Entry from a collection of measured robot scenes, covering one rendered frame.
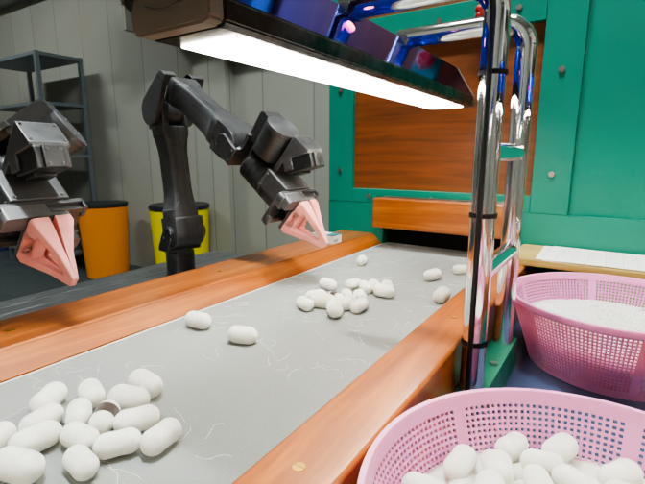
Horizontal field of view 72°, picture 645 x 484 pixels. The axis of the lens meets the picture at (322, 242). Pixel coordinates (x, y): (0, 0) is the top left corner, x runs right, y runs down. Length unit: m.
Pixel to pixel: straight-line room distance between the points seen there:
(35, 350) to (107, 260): 3.30
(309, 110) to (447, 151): 1.86
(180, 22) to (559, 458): 0.40
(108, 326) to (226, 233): 2.66
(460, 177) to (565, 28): 0.34
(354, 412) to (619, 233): 0.74
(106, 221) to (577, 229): 3.33
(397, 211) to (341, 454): 0.76
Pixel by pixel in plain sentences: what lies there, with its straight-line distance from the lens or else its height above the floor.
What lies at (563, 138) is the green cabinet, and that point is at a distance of 1.00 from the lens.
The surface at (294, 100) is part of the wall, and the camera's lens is 2.90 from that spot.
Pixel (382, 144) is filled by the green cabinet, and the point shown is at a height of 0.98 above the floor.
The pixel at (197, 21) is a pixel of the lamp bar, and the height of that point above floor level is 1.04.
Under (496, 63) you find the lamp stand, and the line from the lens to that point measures 0.45.
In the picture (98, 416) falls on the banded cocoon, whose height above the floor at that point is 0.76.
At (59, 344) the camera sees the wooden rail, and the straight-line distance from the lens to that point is 0.57.
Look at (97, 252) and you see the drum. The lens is 3.84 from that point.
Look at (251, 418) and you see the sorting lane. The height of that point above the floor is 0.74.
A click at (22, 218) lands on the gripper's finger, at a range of 0.58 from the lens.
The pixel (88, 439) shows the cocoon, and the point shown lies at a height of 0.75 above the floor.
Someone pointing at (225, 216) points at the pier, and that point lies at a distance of 3.21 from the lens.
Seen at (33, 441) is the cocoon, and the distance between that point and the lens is 0.41.
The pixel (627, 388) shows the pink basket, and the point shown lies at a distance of 0.65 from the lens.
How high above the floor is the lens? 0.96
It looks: 11 degrees down
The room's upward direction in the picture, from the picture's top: straight up
